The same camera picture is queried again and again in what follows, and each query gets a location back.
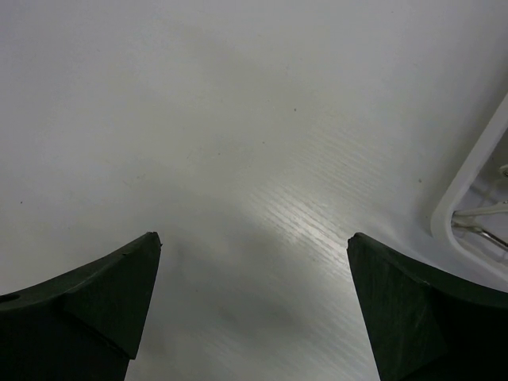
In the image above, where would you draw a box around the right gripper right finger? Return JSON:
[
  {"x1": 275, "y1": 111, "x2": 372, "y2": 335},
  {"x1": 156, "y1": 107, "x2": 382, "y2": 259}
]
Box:
[{"x1": 347, "y1": 233, "x2": 507, "y2": 380}]

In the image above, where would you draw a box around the white drip tray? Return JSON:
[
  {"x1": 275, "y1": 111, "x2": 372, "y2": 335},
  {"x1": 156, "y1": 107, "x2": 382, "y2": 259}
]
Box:
[{"x1": 430, "y1": 98, "x2": 507, "y2": 281}]

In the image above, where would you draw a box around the wire dish rack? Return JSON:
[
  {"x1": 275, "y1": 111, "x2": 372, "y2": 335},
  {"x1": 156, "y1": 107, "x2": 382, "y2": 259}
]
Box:
[{"x1": 451, "y1": 163, "x2": 507, "y2": 257}]

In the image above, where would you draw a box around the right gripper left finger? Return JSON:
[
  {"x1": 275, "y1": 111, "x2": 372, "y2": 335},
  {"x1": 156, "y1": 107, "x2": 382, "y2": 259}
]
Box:
[{"x1": 1, "y1": 232, "x2": 162, "y2": 380}]

